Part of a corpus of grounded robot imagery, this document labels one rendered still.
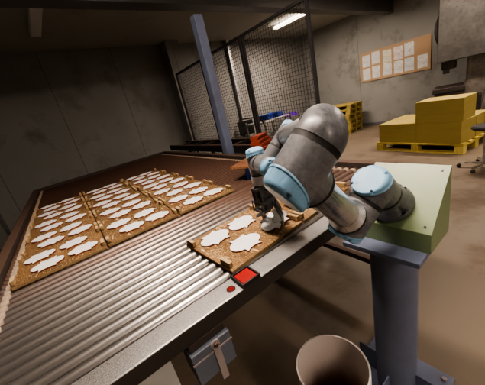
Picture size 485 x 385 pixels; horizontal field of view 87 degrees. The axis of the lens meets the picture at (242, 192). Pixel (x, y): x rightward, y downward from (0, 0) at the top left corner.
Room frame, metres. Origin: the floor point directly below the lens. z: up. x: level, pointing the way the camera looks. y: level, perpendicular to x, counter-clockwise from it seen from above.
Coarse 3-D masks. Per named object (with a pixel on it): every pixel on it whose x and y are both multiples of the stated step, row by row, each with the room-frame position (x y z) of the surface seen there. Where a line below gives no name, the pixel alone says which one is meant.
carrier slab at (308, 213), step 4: (340, 188) 1.26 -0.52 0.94; (344, 188) 1.25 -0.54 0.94; (348, 188) 1.25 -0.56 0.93; (280, 204) 1.24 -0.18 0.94; (284, 204) 1.23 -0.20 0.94; (284, 208) 1.18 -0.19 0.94; (288, 208) 1.17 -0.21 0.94; (272, 212) 1.16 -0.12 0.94; (288, 212) 1.12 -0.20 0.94; (304, 212) 1.08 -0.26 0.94; (308, 212) 1.07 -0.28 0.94; (312, 212) 1.06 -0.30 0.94; (316, 212) 1.06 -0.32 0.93; (304, 216) 1.04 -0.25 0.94; (308, 216) 1.03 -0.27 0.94; (312, 216) 1.04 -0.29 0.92; (300, 220) 1.02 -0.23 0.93; (304, 220) 1.01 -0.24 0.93; (308, 220) 1.02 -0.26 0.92
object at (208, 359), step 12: (204, 336) 0.59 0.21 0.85; (216, 336) 0.61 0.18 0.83; (228, 336) 0.62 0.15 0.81; (192, 348) 0.57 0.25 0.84; (204, 348) 0.57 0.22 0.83; (216, 348) 0.58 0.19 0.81; (228, 348) 0.61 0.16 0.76; (192, 360) 0.55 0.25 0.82; (204, 360) 0.56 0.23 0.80; (216, 360) 0.58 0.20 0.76; (228, 360) 0.60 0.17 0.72; (204, 372) 0.56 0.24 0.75; (216, 372) 0.58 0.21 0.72; (228, 372) 0.59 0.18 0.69
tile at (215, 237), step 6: (210, 234) 1.07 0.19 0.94; (216, 234) 1.06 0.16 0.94; (222, 234) 1.04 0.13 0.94; (228, 234) 1.04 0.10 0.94; (204, 240) 1.03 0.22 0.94; (210, 240) 1.01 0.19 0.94; (216, 240) 1.00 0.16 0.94; (222, 240) 0.99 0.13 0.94; (204, 246) 0.98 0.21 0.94; (210, 246) 0.97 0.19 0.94
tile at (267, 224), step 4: (284, 212) 1.06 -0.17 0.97; (268, 216) 1.07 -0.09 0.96; (272, 216) 1.06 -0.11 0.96; (284, 216) 1.03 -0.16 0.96; (264, 220) 1.05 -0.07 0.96; (268, 220) 1.04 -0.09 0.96; (284, 220) 1.00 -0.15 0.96; (288, 220) 1.00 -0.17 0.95; (264, 224) 1.03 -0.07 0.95; (268, 224) 1.02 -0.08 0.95; (272, 224) 1.01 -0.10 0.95; (276, 224) 1.00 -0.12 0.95; (280, 224) 0.99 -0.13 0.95; (264, 228) 1.00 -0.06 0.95; (268, 228) 0.99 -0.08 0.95; (272, 228) 0.98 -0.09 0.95; (276, 228) 0.98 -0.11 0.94
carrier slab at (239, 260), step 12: (240, 216) 1.20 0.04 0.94; (252, 216) 1.17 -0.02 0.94; (216, 228) 1.13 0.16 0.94; (228, 228) 1.10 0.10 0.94; (252, 228) 1.04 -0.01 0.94; (288, 228) 0.97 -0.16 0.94; (228, 240) 0.99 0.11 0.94; (264, 240) 0.92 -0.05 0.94; (276, 240) 0.90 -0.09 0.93; (204, 252) 0.93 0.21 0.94; (216, 252) 0.91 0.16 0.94; (228, 252) 0.89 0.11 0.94; (252, 252) 0.85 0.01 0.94; (216, 264) 0.85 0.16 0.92; (240, 264) 0.79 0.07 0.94
